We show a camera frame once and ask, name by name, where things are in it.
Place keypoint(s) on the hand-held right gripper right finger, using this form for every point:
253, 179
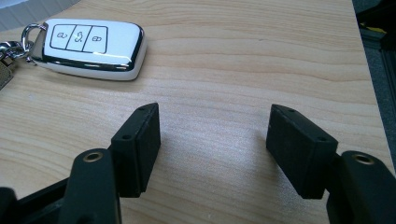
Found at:
299, 149

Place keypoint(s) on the dark metal stand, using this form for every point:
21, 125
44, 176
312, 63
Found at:
378, 40

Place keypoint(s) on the grey mat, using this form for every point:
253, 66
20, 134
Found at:
28, 11

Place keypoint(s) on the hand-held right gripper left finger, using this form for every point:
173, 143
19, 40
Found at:
137, 155

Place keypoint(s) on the white car key fob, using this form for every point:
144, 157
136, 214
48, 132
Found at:
93, 48

